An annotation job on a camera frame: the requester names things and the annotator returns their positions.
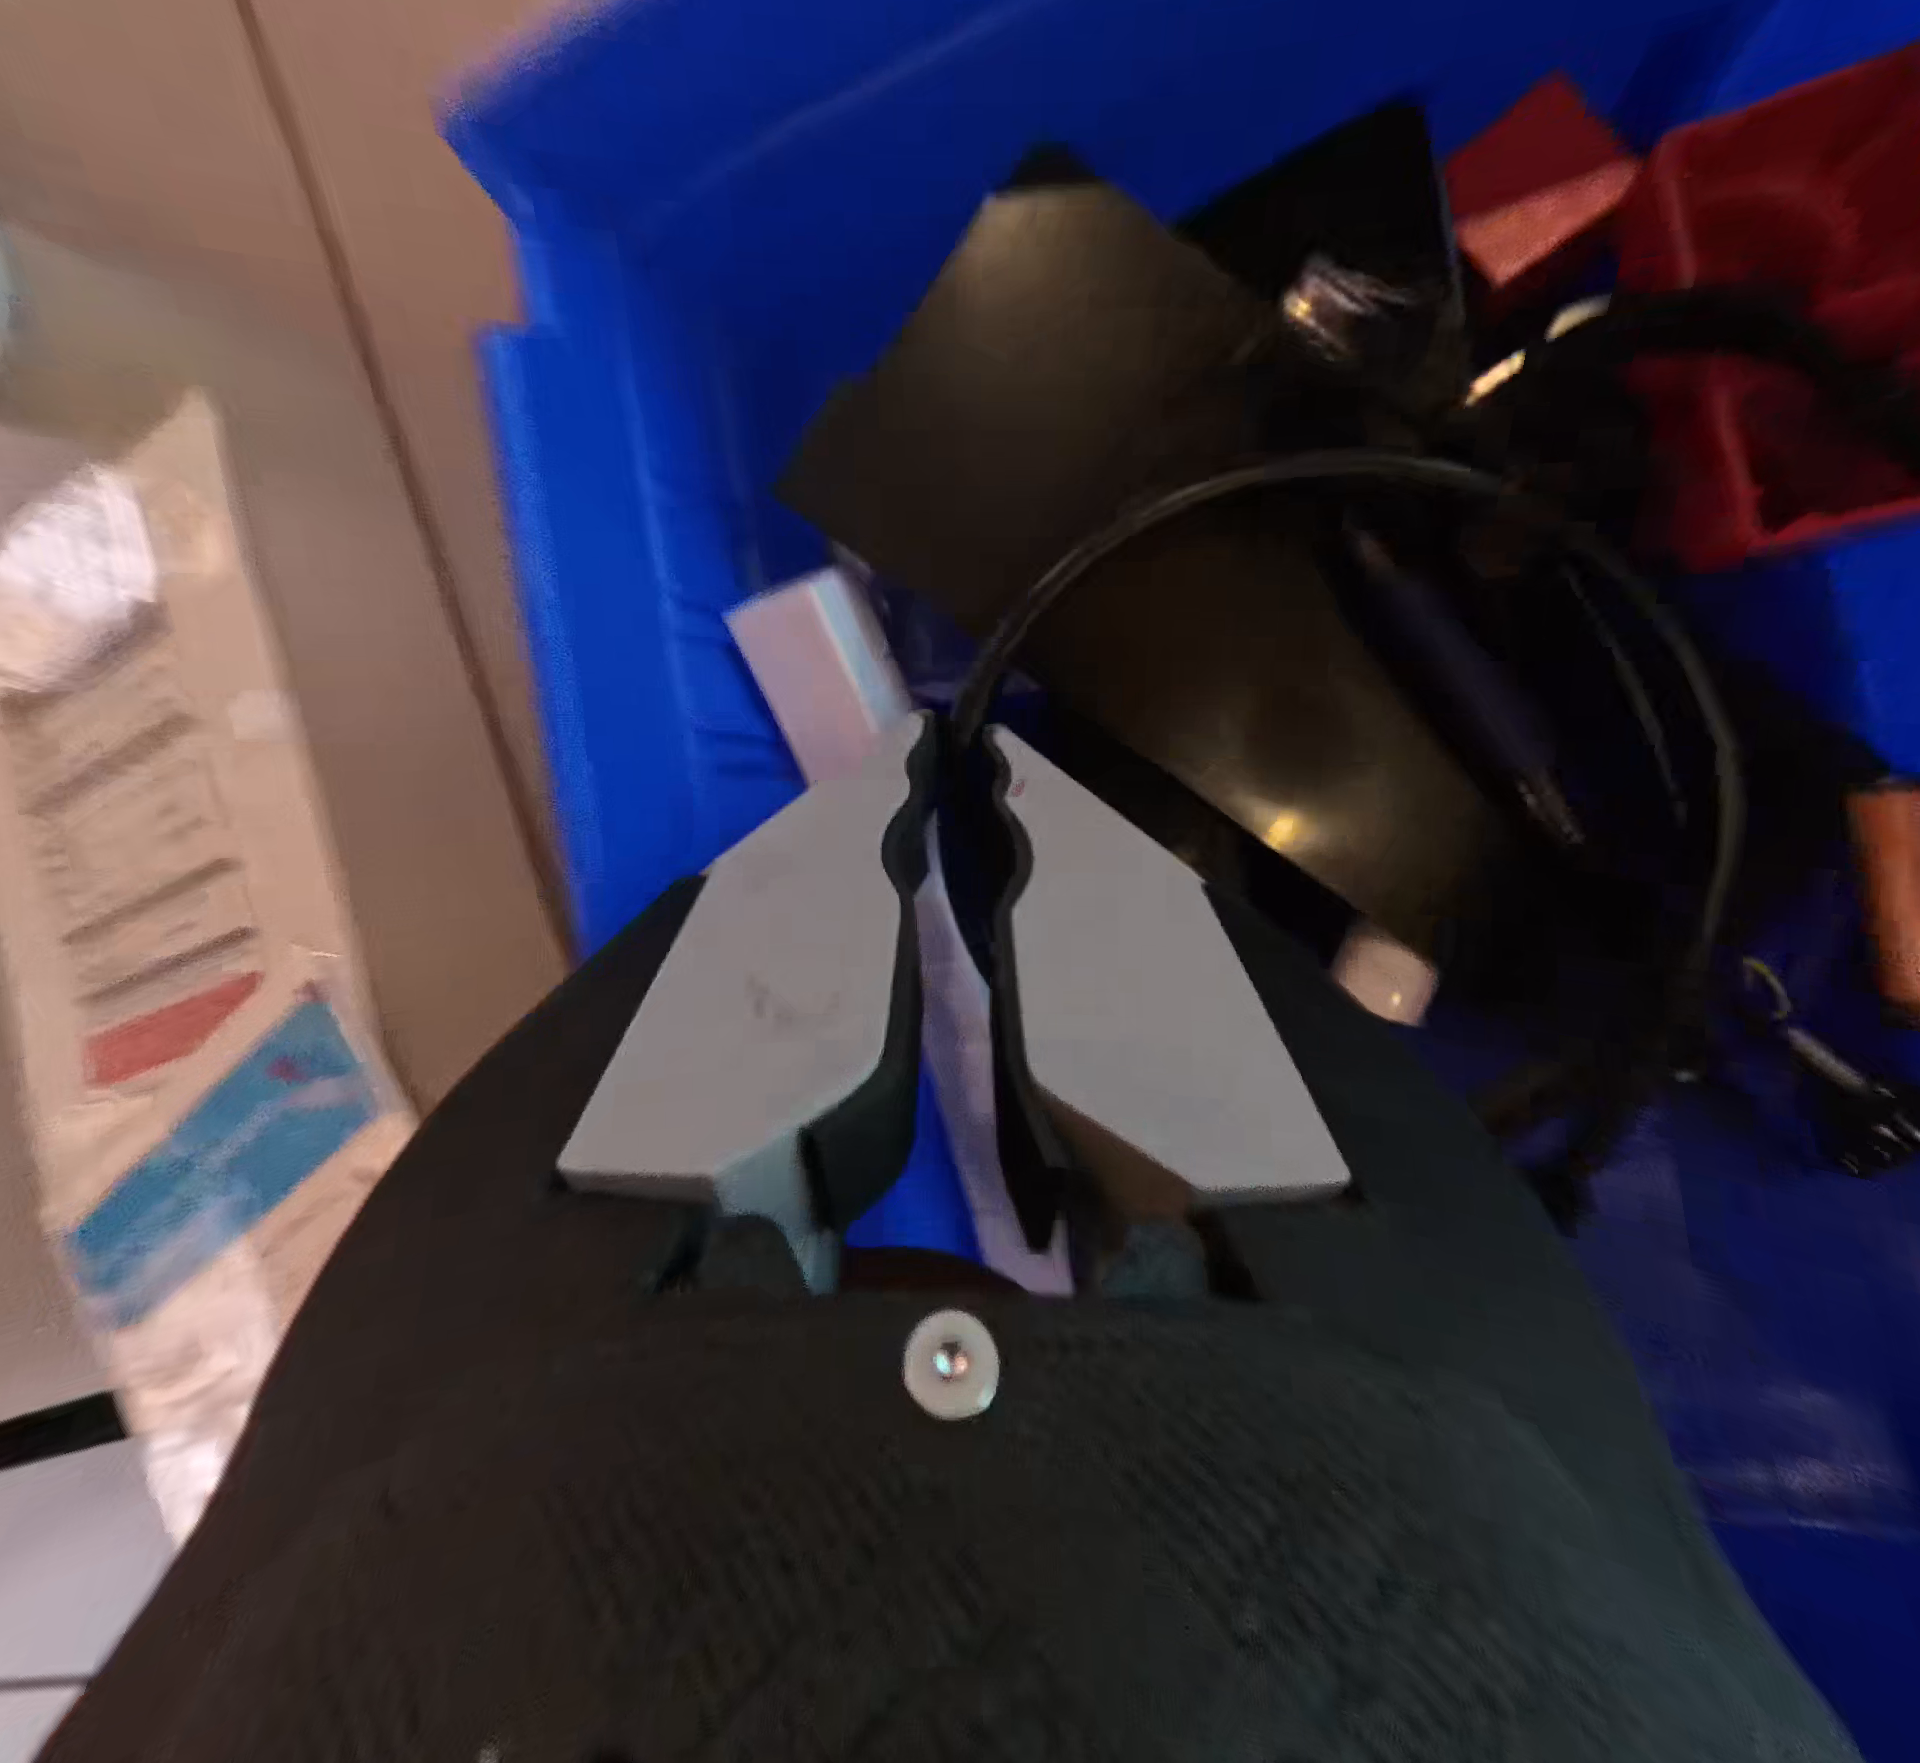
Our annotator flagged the blue plastic bin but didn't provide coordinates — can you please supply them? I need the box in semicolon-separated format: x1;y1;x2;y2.
435;0;1920;1763

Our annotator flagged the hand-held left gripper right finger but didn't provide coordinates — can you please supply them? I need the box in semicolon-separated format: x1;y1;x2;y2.
978;725;1356;1254

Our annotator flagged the black power plug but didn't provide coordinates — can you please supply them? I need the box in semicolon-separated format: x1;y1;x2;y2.
1741;955;1920;1182

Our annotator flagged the small red block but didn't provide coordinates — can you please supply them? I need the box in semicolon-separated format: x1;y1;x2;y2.
1442;71;1640;289

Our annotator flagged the orange small object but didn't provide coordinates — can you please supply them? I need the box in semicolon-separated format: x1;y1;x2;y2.
1848;775;1920;1020

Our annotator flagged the black ethernet cable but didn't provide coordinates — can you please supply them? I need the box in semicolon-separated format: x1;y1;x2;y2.
945;449;1750;1194

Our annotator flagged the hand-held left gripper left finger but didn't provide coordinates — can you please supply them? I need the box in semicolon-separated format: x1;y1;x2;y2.
555;713;940;1230

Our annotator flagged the small white object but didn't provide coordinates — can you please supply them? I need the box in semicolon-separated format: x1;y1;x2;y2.
1333;925;1446;1026

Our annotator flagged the printed paper sheet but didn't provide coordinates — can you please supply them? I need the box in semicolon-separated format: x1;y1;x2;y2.
0;389;422;1538

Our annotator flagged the red plastic part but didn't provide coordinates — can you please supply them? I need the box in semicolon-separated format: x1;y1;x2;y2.
1612;45;1920;571

